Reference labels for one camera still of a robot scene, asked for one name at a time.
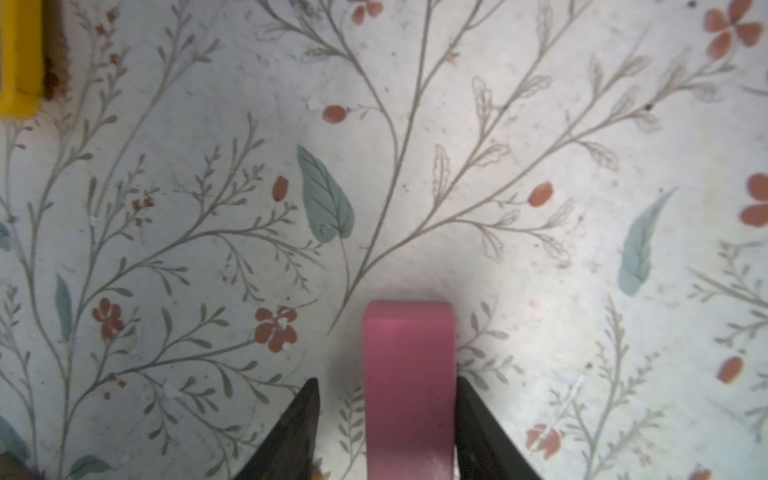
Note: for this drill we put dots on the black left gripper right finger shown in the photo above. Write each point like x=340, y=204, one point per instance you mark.
x=483, y=449

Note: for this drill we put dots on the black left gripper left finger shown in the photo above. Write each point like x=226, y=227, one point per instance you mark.
x=287, y=453

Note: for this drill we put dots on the dark pink rectangular block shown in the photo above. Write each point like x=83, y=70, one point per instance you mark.
x=410, y=377

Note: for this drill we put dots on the yellow cube block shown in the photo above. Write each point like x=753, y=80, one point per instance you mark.
x=22, y=58

